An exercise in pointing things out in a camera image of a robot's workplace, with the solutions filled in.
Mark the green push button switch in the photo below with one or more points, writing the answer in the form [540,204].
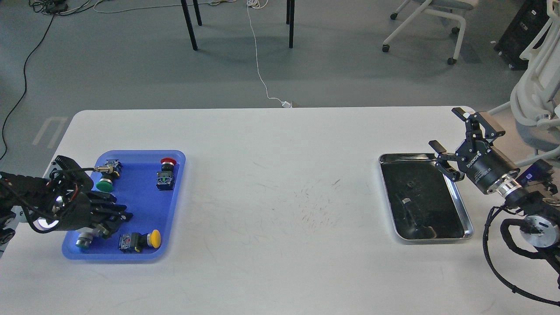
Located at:
[111,171]

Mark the red push button switch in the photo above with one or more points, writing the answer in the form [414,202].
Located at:
[165,177]

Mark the metal tray with black mat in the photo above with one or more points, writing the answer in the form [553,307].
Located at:
[432,212]

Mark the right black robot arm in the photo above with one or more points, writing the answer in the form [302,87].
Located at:
[531,195]

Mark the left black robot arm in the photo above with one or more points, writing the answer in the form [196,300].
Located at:
[64,201]

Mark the blue plastic tray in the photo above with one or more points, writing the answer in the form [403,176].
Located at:
[151,208]

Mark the black box on floor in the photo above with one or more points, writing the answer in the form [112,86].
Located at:
[525,26]

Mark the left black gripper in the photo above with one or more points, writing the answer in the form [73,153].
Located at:
[80,213]

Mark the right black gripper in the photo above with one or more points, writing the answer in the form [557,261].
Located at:
[478,158]

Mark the yellow push button switch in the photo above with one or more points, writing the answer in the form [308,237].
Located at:
[136,242]

